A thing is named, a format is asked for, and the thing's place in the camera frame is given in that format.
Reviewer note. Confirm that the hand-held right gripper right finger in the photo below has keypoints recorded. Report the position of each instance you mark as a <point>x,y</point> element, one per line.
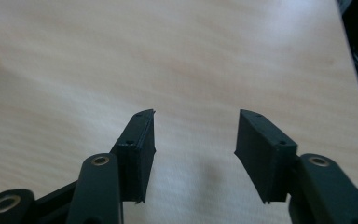
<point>262,155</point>

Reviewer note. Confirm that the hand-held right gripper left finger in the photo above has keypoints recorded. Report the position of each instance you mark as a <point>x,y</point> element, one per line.
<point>135,155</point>

